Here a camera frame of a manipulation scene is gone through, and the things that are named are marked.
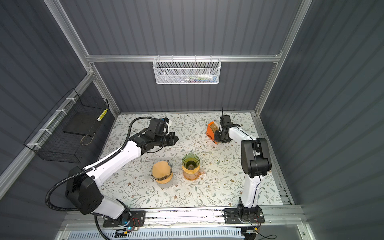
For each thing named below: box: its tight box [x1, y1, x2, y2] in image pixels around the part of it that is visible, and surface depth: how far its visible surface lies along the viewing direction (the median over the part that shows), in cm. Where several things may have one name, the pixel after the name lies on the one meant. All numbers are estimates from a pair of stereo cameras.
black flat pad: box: [62, 112, 101, 137], surface depth 78 cm
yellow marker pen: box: [97, 108, 108, 121], surface depth 83 cm
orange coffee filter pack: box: [206, 121, 219, 145], surface depth 101 cm
